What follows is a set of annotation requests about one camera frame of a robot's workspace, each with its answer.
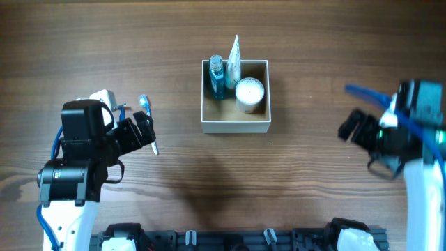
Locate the blue disposable razor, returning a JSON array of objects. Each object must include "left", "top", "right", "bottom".
[{"left": 116, "top": 103, "right": 126, "bottom": 121}]

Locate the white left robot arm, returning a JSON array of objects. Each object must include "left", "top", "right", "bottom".
[{"left": 36, "top": 99, "right": 156, "bottom": 250}]

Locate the white round jar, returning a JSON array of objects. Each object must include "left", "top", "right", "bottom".
[{"left": 236, "top": 77, "right": 265, "bottom": 114}]

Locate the white open box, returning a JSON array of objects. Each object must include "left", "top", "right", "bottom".
[{"left": 201, "top": 59, "right": 272, "bottom": 134}]

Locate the white leaf-print cream tube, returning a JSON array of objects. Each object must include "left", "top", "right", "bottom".
[{"left": 225, "top": 36, "right": 241, "bottom": 89}]

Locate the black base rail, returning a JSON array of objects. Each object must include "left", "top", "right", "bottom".
[{"left": 88, "top": 218, "right": 390, "bottom": 250}]

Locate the blue white toothbrush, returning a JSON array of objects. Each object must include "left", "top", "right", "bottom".
[{"left": 139, "top": 94, "right": 159, "bottom": 155}]

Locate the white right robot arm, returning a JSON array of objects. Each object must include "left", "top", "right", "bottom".
[{"left": 338, "top": 79, "right": 445, "bottom": 250}]

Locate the blue mouthwash bottle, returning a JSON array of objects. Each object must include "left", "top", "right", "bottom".
[{"left": 209, "top": 54, "right": 225, "bottom": 100}]

